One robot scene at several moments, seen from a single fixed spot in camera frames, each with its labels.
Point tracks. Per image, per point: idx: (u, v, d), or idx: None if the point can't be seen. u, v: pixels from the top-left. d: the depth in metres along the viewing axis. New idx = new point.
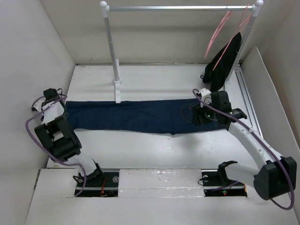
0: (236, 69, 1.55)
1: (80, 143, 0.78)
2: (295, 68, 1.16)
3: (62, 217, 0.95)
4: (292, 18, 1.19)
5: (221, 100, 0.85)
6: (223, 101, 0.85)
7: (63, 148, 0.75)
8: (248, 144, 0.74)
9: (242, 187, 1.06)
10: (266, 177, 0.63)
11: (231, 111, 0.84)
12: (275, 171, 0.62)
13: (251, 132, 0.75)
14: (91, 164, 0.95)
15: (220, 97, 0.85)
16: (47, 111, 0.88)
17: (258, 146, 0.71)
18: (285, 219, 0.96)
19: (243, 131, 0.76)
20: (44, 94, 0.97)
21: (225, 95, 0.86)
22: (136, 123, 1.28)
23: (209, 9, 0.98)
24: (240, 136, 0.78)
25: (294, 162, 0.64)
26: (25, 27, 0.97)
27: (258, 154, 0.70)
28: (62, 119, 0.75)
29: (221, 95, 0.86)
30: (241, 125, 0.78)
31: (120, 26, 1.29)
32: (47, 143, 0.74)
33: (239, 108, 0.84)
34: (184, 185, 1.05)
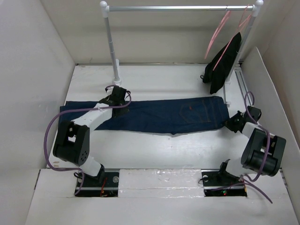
0: (236, 69, 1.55)
1: (79, 162, 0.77)
2: (295, 68, 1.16)
3: (63, 217, 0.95)
4: (292, 18, 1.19)
5: (251, 113, 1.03)
6: (253, 115, 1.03)
7: (63, 155, 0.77)
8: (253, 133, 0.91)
9: (242, 187, 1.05)
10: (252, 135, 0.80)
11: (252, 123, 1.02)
12: (260, 135, 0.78)
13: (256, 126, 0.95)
14: (93, 170, 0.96)
15: (253, 110, 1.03)
16: (94, 110, 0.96)
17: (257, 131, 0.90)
18: (285, 219, 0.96)
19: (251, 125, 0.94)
20: (114, 89, 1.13)
21: (258, 112, 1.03)
22: (137, 123, 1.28)
23: (209, 9, 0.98)
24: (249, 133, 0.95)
25: (284, 140, 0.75)
26: (25, 27, 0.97)
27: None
28: (84, 132, 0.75)
29: (252, 109, 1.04)
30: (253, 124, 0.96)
31: (120, 26, 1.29)
32: (58, 138, 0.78)
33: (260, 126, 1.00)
34: (184, 185, 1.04)
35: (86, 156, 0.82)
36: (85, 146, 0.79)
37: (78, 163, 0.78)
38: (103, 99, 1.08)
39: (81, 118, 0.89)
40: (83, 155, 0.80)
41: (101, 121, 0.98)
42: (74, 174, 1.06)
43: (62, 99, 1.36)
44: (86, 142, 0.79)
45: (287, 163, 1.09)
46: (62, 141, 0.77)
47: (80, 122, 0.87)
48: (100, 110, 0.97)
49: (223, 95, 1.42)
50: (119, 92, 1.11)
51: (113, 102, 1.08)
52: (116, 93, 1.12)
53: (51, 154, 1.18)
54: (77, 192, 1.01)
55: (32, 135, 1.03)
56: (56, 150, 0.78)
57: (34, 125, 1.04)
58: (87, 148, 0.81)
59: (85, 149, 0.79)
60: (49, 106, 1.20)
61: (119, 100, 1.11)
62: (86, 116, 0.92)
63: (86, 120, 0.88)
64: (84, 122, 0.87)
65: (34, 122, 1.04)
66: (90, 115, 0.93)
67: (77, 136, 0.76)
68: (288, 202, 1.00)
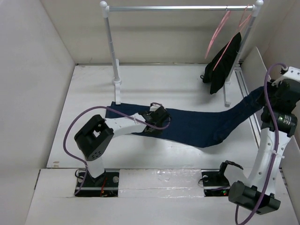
0: (236, 69, 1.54)
1: (90, 158, 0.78)
2: (295, 68, 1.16)
3: (63, 217, 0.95)
4: (292, 18, 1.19)
5: (284, 97, 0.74)
6: (286, 101, 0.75)
7: (82, 145, 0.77)
8: (258, 158, 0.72)
9: None
10: (238, 196, 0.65)
11: (282, 116, 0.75)
12: (251, 196, 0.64)
13: (271, 155, 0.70)
14: (94, 171, 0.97)
15: (286, 94, 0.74)
16: (129, 119, 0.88)
17: (261, 169, 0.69)
18: (286, 219, 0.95)
19: (266, 146, 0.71)
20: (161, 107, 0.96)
21: (294, 97, 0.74)
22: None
23: (209, 9, 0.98)
24: (260, 146, 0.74)
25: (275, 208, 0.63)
26: (25, 27, 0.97)
27: (255, 173, 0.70)
28: (108, 136, 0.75)
29: (285, 92, 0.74)
30: (273, 140, 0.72)
31: (120, 26, 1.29)
32: (85, 127, 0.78)
33: (296, 122, 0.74)
34: (184, 185, 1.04)
35: (98, 155, 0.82)
36: (101, 147, 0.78)
37: (89, 159, 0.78)
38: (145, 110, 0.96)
39: (112, 120, 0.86)
40: (97, 154, 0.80)
41: (131, 131, 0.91)
42: (75, 174, 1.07)
43: (62, 99, 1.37)
44: (106, 144, 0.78)
45: (287, 162, 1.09)
46: (86, 131, 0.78)
47: (109, 123, 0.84)
48: (134, 122, 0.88)
49: (223, 96, 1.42)
50: (163, 111, 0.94)
51: (150, 118, 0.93)
52: (160, 113, 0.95)
53: (51, 154, 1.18)
54: (77, 192, 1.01)
55: (32, 134, 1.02)
56: (77, 136, 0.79)
57: (34, 125, 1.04)
58: (102, 149, 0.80)
59: (101, 149, 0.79)
60: (49, 106, 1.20)
61: (158, 120, 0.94)
62: (119, 120, 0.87)
63: (114, 126, 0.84)
64: (112, 126, 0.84)
65: (34, 122, 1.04)
66: (123, 121, 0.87)
67: (101, 134, 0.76)
68: (288, 202, 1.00)
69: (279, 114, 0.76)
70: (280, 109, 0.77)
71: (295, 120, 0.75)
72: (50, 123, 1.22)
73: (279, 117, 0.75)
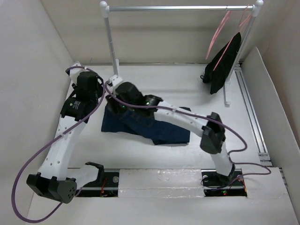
0: (236, 69, 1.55)
1: (69, 200, 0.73)
2: (295, 68, 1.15)
3: (63, 217, 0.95)
4: (291, 18, 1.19)
5: (133, 96, 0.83)
6: (134, 94, 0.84)
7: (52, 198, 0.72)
8: (179, 121, 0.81)
9: (242, 187, 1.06)
10: (210, 141, 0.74)
11: (146, 101, 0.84)
12: (211, 131, 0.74)
13: (175, 110, 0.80)
14: (91, 177, 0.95)
15: (130, 93, 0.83)
16: (58, 140, 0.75)
17: (189, 119, 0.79)
18: (286, 219, 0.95)
19: (169, 116, 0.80)
20: (78, 83, 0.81)
21: (133, 89, 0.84)
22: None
23: (209, 9, 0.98)
24: (168, 119, 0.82)
25: (217, 115, 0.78)
26: (25, 27, 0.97)
27: (193, 127, 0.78)
28: (56, 191, 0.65)
29: (131, 95, 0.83)
30: (163, 110, 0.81)
31: (120, 26, 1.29)
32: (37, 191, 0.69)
33: (152, 95, 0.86)
34: (184, 185, 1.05)
35: (75, 189, 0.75)
36: (67, 189, 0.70)
37: (70, 200, 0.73)
38: (66, 103, 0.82)
39: (46, 163, 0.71)
40: (71, 191, 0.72)
41: (74, 143, 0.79)
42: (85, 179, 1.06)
43: (62, 99, 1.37)
44: (66, 187, 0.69)
45: (287, 163, 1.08)
46: (40, 192, 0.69)
47: (48, 170, 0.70)
48: (65, 137, 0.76)
49: (223, 96, 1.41)
50: (87, 84, 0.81)
51: (81, 103, 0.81)
52: (84, 87, 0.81)
53: None
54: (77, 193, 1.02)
55: (32, 135, 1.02)
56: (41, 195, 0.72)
57: (33, 125, 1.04)
58: (72, 183, 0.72)
59: (70, 188, 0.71)
60: (49, 106, 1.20)
61: (94, 90, 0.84)
62: (50, 155, 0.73)
63: (54, 166, 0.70)
64: (51, 169, 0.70)
65: (34, 122, 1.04)
66: (56, 153, 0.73)
67: (51, 191, 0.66)
68: (288, 202, 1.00)
69: (144, 103, 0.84)
70: (140, 102, 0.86)
71: (150, 95, 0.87)
72: (51, 123, 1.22)
73: (146, 103, 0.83)
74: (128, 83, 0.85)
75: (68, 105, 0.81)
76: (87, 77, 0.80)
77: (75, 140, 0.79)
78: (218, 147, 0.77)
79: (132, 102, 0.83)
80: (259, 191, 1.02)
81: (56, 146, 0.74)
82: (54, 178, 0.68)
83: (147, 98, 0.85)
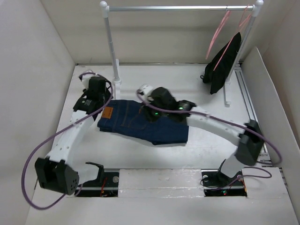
0: (236, 69, 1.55)
1: (71, 191, 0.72)
2: (295, 68, 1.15)
3: (63, 217, 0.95)
4: (292, 18, 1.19)
5: (168, 101, 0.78)
6: (168, 99, 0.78)
7: (53, 189, 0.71)
8: (213, 127, 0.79)
9: (242, 186, 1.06)
10: (246, 150, 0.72)
11: (180, 106, 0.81)
12: (249, 140, 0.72)
13: (208, 116, 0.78)
14: (91, 176, 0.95)
15: (165, 98, 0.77)
16: (69, 129, 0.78)
17: (223, 126, 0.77)
18: (286, 219, 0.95)
19: (203, 121, 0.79)
20: (89, 85, 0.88)
21: (168, 93, 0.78)
22: (136, 123, 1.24)
23: (209, 9, 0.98)
24: (202, 125, 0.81)
25: (256, 123, 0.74)
26: (25, 28, 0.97)
27: (228, 134, 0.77)
28: (65, 174, 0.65)
29: (166, 100, 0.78)
30: (198, 115, 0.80)
31: (120, 26, 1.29)
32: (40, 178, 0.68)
33: (185, 100, 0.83)
34: (184, 185, 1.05)
35: (76, 182, 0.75)
36: (71, 177, 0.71)
37: (70, 192, 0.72)
38: (78, 102, 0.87)
39: (56, 147, 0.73)
40: (73, 183, 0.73)
41: (82, 134, 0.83)
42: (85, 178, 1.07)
43: (62, 99, 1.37)
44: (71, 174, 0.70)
45: (287, 163, 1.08)
46: (44, 179, 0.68)
47: (56, 154, 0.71)
48: (76, 127, 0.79)
49: (223, 96, 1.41)
50: (98, 86, 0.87)
51: (92, 101, 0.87)
52: (94, 89, 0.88)
53: None
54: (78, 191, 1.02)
55: (32, 135, 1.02)
56: (42, 185, 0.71)
57: (34, 125, 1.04)
58: (75, 175, 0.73)
59: (73, 178, 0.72)
60: (49, 106, 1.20)
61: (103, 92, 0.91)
62: (60, 142, 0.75)
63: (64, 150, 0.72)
64: (60, 153, 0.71)
65: (34, 122, 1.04)
66: (66, 139, 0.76)
67: (58, 176, 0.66)
68: (288, 203, 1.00)
69: (177, 108, 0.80)
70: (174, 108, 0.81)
71: (183, 100, 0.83)
72: (51, 123, 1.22)
73: (179, 108, 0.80)
74: (162, 87, 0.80)
75: (80, 103, 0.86)
76: (99, 79, 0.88)
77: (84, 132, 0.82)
78: (255, 158, 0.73)
79: (167, 107, 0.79)
80: (259, 191, 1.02)
81: (65, 134, 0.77)
82: (62, 161, 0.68)
83: (181, 102, 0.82)
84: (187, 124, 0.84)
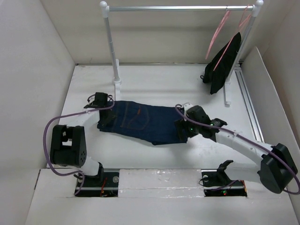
0: (236, 69, 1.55)
1: (80, 162, 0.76)
2: (295, 68, 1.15)
3: (63, 217, 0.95)
4: (292, 18, 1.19)
5: (200, 116, 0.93)
6: (201, 116, 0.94)
7: (61, 159, 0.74)
8: (238, 146, 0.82)
9: (242, 187, 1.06)
10: (270, 172, 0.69)
11: (211, 122, 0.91)
12: (273, 163, 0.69)
13: (236, 135, 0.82)
14: (93, 171, 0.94)
15: (197, 114, 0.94)
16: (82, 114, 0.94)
17: (248, 145, 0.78)
18: (286, 219, 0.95)
19: (229, 138, 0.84)
20: (96, 96, 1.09)
21: (201, 110, 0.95)
22: (136, 123, 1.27)
23: (209, 9, 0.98)
24: (228, 142, 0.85)
25: (284, 149, 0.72)
26: (25, 28, 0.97)
27: (251, 153, 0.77)
28: (81, 130, 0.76)
29: (198, 115, 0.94)
30: (225, 132, 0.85)
31: (120, 26, 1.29)
32: (54, 144, 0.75)
33: (218, 118, 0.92)
34: (184, 185, 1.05)
35: (84, 157, 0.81)
36: (83, 145, 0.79)
37: (79, 164, 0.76)
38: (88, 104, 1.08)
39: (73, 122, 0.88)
40: (83, 153, 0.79)
41: (93, 121, 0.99)
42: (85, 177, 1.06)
43: (62, 99, 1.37)
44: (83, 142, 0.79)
45: None
46: (58, 144, 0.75)
47: (73, 122, 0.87)
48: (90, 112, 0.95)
49: (223, 96, 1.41)
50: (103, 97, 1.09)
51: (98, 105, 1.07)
52: (100, 99, 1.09)
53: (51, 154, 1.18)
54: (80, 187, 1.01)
55: (32, 135, 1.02)
56: (52, 156, 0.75)
57: (34, 125, 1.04)
58: (84, 148, 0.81)
59: (84, 148, 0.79)
60: (49, 106, 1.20)
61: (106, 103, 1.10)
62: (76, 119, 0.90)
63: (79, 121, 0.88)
64: (76, 123, 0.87)
65: (34, 122, 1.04)
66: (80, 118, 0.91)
67: (73, 135, 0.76)
68: (288, 203, 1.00)
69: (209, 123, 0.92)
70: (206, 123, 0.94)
71: (216, 118, 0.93)
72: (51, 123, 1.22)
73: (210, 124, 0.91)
74: (198, 106, 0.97)
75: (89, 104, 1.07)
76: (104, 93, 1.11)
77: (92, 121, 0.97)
78: (281, 185, 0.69)
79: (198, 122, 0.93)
80: (259, 191, 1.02)
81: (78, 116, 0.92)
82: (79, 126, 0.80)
83: (213, 120, 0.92)
84: (216, 141, 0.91)
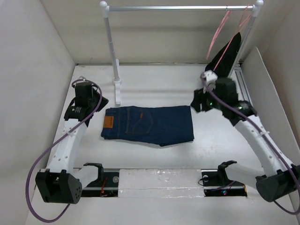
0: (236, 69, 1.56)
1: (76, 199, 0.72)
2: (295, 68, 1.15)
3: (63, 217, 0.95)
4: (292, 19, 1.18)
5: (228, 92, 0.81)
6: (231, 92, 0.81)
7: (57, 200, 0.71)
8: (258, 146, 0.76)
9: (242, 187, 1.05)
10: (275, 187, 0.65)
11: (239, 105, 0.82)
12: (284, 179, 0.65)
13: (261, 135, 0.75)
14: (92, 177, 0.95)
15: (227, 88, 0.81)
16: (65, 138, 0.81)
17: (268, 152, 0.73)
18: (286, 220, 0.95)
19: (252, 134, 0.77)
20: (76, 89, 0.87)
21: (233, 85, 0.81)
22: (140, 128, 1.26)
23: (210, 9, 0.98)
24: (248, 137, 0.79)
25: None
26: (25, 28, 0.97)
27: (267, 161, 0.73)
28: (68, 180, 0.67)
29: (226, 90, 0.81)
30: (251, 125, 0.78)
31: (120, 26, 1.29)
32: (43, 192, 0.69)
33: (247, 101, 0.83)
34: (184, 186, 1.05)
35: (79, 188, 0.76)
36: (75, 184, 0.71)
37: (76, 201, 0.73)
38: (69, 109, 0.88)
39: (54, 159, 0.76)
40: (77, 190, 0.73)
41: (78, 143, 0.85)
42: None
43: (62, 99, 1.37)
44: (74, 182, 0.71)
45: None
46: (47, 192, 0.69)
47: (56, 166, 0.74)
48: (71, 135, 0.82)
49: None
50: (84, 93, 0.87)
51: (82, 109, 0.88)
52: (81, 95, 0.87)
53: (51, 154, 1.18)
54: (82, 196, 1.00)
55: (32, 135, 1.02)
56: (46, 200, 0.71)
57: (34, 125, 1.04)
58: (78, 183, 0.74)
59: (76, 185, 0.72)
60: (49, 106, 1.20)
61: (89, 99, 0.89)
62: (58, 152, 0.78)
63: (62, 157, 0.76)
64: (60, 164, 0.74)
65: (34, 122, 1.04)
66: (63, 149, 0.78)
67: (61, 184, 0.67)
68: (288, 203, 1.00)
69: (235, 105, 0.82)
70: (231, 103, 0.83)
71: (245, 101, 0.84)
72: (50, 123, 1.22)
73: (238, 107, 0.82)
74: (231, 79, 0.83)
75: (70, 109, 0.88)
76: (85, 85, 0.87)
77: (78, 140, 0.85)
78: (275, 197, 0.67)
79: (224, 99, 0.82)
80: None
81: (61, 147, 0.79)
82: (63, 171, 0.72)
83: (241, 102, 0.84)
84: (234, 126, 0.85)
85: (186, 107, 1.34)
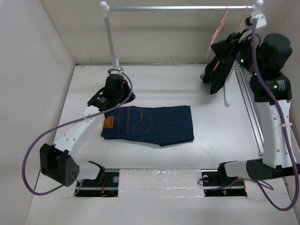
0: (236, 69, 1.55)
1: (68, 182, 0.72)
2: (296, 67, 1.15)
3: (63, 217, 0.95)
4: (292, 19, 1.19)
5: (273, 59, 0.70)
6: (276, 61, 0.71)
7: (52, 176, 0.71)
8: (271, 135, 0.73)
9: (242, 187, 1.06)
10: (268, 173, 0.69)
11: (276, 84, 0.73)
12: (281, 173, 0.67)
13: (281, 126, 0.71)
14: (92, 175, 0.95)
15: (277, 56, 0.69)
16: (80, 122, 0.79)
17: (279, 146, 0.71)
18: (285, 219, 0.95)
19: (274, 122, 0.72)
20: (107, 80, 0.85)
21: (284, 54, 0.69)
22: (140, 127, 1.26)
23: (209, 9, 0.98)
24: (265, 122, 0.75)
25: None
26: (25, 28, 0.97)
27: (273, 153, 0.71)
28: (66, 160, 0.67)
29: (273, 56, 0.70)
30: (276, 112, 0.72)
31: (120, 26, 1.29)
32: (43, 163, 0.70)
33: (286, 79, 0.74)
34: (184, 185, 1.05)
35: (75, 173, 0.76)
36: (71, 167, 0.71)
37: (67, 184, 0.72)
38: (93, 97, 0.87)
39: (63, 138, 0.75)
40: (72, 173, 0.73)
41: (90, 130, 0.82)
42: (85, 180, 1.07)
43: (62, 99, 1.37)
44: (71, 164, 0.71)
45: None
46: (46, 165, 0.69)
47: (62, 144, 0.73)
48: (86, 121, 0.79)
49: (223, 96, 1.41)
50: (113, 85, 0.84)
51: (107, 100, 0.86)
52: (110, 86, 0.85)
53: None
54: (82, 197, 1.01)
55: (32, 135, 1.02)
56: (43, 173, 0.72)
57: (34, 125, 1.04)
58: (75, 167, 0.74)
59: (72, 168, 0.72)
60: (49, 106, 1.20)
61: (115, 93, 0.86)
62: (69, 131, 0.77)
63: (70, 139, 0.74)
64: (65, 143, 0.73)
65: (34, 122, 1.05)
66: (75, 131, 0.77)
67: (58, 162, 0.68)
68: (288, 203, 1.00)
69: (272, 80, 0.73)
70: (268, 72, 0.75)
71: (284, 78, 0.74)
72: (50, 123, 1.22)
73: (273, 85, 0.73)
74: (288, 46, 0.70)
75: (95, 98, 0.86)
76: (116, 78, 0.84)
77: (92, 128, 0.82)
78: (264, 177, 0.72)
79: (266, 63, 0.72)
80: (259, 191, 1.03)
81: (74, 129, 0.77)
82: (66, 151, 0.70)
83: (278, 78, 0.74)
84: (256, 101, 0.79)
85: (186, 107, 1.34)
